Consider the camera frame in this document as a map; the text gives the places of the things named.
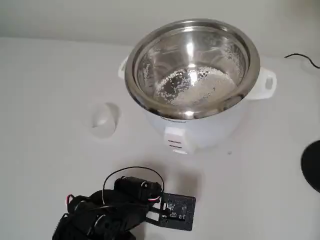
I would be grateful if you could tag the stainless steel inner pot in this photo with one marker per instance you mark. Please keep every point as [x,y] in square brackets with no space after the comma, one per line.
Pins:
[190,50]

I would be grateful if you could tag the white rice cooker housing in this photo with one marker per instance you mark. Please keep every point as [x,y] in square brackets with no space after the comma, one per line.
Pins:
[212,130]

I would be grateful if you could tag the translucent plastic measuring cup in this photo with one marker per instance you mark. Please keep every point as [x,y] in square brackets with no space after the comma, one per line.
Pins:
[105,128]

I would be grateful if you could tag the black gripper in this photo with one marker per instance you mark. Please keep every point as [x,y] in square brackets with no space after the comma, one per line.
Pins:
[136,186]

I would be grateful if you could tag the black camera circuit board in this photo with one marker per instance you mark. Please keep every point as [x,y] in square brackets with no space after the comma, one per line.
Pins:
[187,205]

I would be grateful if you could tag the black round object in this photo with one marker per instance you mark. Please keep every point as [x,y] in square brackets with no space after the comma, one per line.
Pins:
[312,165]

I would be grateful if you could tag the white rice grains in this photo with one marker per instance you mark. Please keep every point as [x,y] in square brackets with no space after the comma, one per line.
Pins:
[215,85]

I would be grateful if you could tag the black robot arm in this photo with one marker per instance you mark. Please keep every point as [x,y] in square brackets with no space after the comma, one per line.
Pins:
[85,215]

